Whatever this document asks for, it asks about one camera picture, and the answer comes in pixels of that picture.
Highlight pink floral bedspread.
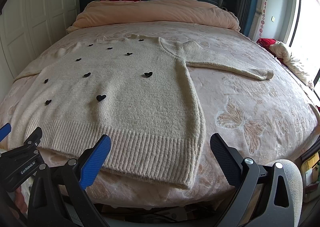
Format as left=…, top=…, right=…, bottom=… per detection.
left=1, top=22, right=319, bottom=208

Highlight cream knit sweater black hearts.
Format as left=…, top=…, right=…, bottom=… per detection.
left=8, top=34, right=273, bottom=189

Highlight white wardrobe with red stickers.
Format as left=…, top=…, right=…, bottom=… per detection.
left=1, top=0, right=80, bottom=77

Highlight yellow cardboard box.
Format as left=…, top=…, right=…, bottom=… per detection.
left=300, top=151, right=319, bottom=203

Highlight peach folded duvet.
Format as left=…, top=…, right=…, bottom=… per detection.
left=67, top=0, right=240, bottom=33

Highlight red and cream clothes pile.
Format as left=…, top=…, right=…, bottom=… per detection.
left=256, top=38, right=314, bottom=90

